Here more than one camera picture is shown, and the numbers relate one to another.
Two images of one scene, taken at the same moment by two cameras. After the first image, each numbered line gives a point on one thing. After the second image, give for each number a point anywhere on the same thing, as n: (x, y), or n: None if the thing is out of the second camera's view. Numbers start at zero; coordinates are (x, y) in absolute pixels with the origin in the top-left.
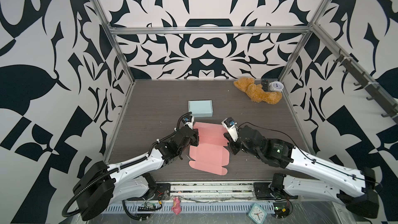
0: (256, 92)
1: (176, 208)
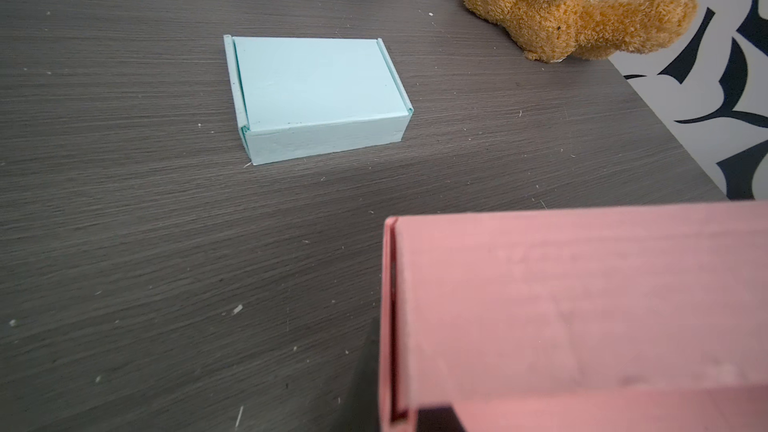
0: (547, 8)
1: None
